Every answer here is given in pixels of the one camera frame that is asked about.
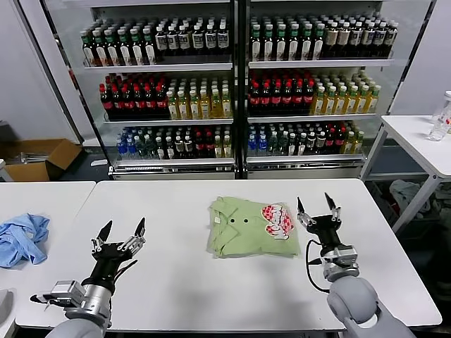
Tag white cap navy label bottle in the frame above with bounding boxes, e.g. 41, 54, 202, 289
349, 23, 362, 58
155, 27, 168, 57
385, 23, 398, 57
217, 23, 229, 54
192, 25, 205, 56
205, 24, 218, 55
167, 26, 180, 56
362, 23, 374, 58
373, 23, 386, 58
178, 25, 191, 56

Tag green cap tea bottle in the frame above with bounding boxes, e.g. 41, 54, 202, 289
82, 31, 95, 67
312, 23, 325, 61
300, 24, 313, 61
288, 24, 300, 62
275, 25, 288, 62
143, 28, 156, 66
262, 25, 275, 63
118, 30, 132, 67
131, 29, 144, 66
94, 30, 107, 67
250, 25, 263, 63
106, 30, 119, 67

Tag open glass cooler door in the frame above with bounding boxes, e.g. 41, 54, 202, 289
385, 0, 438, 117
13, 0, 85, 147

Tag yellow green tea bottle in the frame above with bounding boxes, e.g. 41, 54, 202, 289
166, 90, 178, 120
178, 90, 190, 120
210, 89, 222, 120
221, 88, 233, 119
313, 87, 326, 116
189, 90, 200, 120
357, 86, 369, 115
368, 85, 381, 114
199, 89, 211, 120
324, 87, 336, 115
346, 86, 357, 115
335, 86, 347, 115

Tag white cap beige label bottle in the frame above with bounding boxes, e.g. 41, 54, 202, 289
337, 23, 350, 58
324, 23, 338, 59

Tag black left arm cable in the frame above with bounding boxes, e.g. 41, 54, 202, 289
30, 258, 140, 313

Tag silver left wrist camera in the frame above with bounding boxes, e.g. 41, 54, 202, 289
42, 280, 88, 311

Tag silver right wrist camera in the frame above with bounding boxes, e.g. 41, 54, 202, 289
321, 245, 361, 281

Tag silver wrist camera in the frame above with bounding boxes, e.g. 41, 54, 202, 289
321, 245, 361, 281
42, 280, 88, 311

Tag clear bottle red label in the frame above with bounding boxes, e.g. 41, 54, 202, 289
431, 90, 451, 137

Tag glass beverage display cooler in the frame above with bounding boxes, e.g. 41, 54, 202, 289
44, 0, 244, 181

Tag open cardboard box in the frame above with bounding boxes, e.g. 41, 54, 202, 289
0, 139, 84, 182

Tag white side table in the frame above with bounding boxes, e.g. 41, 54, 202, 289
362, 115, 451, 235

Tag grey cloth pile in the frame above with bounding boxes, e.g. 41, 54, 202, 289
389, 179, 433, 219

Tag crumpled light blue shirt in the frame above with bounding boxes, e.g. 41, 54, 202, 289
0, 213, 51, 269

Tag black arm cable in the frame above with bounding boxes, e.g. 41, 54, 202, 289
304, 239, 333, 292
30, 258, 140, 313

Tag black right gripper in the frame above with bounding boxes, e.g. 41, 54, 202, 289
297, 192, 345, 253

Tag light green polo shirt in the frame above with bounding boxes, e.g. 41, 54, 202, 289
206, 196, 301, 261

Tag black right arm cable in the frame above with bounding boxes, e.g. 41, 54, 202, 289
304, 239, 333, 292

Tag clear plastic water bottle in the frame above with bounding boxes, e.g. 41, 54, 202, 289
428, 118, 448, 142

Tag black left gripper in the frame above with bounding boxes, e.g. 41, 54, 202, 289
83, 217, 146, 285

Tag white metal shelf unit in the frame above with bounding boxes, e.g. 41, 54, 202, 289
241, 0, 402, 180

